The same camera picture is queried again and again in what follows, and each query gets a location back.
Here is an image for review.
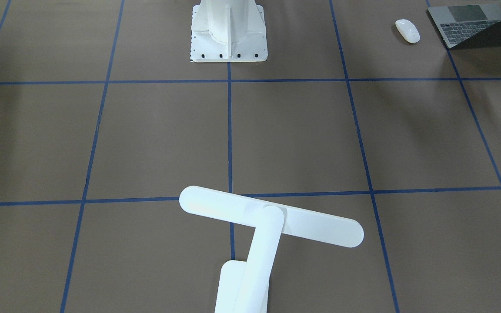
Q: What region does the white desk lamp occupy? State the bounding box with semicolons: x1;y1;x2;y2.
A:
179;186;364;313

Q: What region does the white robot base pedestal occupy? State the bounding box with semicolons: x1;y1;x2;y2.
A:
190;0;268;62

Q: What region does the brown paper table cover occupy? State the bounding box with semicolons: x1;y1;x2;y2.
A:
0;0;501;313

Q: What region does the white computer mouse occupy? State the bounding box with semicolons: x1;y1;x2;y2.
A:
395;19;420;44

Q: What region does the grey laptop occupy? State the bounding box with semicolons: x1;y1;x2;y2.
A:
428;3;501;50

